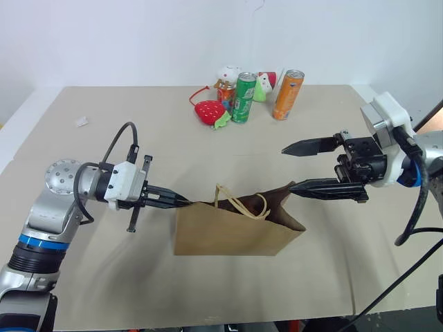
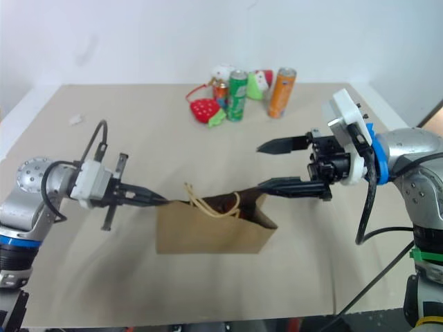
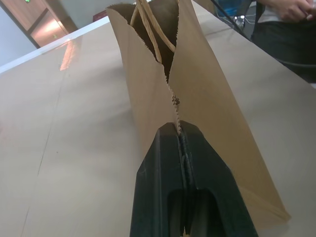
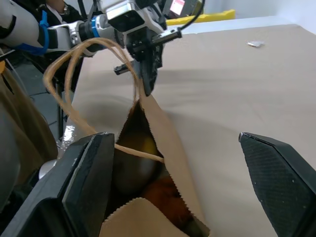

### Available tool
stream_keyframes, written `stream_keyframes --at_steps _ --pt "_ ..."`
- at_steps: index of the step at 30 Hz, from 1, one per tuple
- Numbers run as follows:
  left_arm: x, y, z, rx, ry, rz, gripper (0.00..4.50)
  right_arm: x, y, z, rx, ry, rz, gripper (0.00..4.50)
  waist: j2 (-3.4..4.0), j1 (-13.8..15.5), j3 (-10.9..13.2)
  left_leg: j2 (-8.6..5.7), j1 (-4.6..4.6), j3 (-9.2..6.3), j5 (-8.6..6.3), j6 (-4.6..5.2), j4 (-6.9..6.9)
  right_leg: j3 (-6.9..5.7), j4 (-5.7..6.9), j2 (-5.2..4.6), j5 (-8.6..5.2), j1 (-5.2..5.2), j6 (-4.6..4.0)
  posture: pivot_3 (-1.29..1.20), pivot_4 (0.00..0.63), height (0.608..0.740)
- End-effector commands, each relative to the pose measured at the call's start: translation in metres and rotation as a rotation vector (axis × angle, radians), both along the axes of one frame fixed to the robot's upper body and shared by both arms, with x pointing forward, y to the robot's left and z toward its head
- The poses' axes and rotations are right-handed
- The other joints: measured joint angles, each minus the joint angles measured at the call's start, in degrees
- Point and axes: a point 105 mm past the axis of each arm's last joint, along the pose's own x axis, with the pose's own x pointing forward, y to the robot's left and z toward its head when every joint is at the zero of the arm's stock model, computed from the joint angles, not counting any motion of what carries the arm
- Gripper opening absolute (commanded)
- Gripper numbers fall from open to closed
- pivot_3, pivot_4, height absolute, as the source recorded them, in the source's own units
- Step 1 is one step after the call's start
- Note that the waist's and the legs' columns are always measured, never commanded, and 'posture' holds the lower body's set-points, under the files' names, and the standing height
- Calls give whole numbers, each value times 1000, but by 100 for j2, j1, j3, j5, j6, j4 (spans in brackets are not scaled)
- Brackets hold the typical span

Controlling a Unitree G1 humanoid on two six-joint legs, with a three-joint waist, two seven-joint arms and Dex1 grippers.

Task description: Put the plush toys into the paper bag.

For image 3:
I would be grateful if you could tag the person bare hand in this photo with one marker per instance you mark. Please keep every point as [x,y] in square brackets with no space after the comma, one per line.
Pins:
[288,8]

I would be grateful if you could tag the person in dark clothes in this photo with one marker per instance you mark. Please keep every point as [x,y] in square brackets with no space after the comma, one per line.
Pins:
[279,39]

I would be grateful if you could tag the brown wooden cabinet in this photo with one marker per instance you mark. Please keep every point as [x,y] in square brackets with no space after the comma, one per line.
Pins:
[42,19]

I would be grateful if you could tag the brown paper table cover sheet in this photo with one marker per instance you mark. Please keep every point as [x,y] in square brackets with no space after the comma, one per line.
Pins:
[93,153]
[24,123]

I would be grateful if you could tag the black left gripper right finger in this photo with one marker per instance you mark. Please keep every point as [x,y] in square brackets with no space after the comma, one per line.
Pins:
[212,192]

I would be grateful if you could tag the dark red box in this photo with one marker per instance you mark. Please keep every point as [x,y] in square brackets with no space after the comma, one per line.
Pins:
[100,17]

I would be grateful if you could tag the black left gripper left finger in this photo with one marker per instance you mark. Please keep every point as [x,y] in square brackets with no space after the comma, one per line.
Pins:
[158,187]

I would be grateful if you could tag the blue object on floor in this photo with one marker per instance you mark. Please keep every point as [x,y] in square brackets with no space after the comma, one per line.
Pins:
[230,7]

